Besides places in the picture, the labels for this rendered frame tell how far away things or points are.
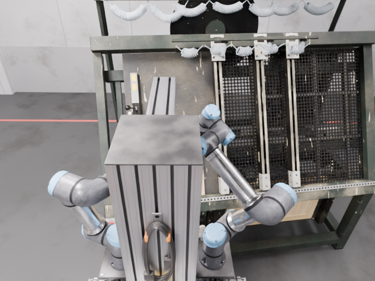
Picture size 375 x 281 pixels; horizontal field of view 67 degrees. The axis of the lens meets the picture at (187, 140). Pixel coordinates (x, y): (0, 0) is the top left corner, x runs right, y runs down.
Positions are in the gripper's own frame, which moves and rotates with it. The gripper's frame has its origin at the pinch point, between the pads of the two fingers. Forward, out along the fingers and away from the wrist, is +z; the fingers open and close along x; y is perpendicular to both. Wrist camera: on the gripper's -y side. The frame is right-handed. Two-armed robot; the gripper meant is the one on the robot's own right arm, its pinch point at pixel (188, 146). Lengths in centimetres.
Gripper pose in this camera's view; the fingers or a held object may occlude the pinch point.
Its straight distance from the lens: 157.0
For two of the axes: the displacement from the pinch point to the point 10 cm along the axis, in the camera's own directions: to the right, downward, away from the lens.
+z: -3.0, 4.4, 8.5
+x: -9.2, -3.6, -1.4
